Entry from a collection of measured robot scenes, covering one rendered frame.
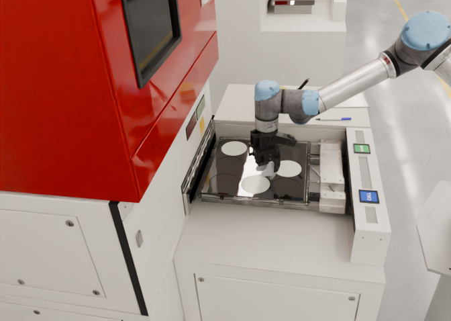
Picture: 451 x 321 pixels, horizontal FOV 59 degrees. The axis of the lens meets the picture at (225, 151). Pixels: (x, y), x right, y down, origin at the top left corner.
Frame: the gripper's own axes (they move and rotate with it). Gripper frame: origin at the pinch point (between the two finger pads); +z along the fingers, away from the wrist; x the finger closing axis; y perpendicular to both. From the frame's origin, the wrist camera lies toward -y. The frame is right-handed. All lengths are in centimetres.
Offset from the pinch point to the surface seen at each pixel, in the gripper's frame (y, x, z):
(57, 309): 77, 10, 13
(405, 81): -252, -169, 91
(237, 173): 9.6, -8.3, 1.3
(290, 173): -7.0, 0.8, 1.3
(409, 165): -151, -64, 91
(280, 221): 4.1, 12.9, 9.2
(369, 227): -8.2, 38.8, -4.8
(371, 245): -8.7, 40.3, 0.9
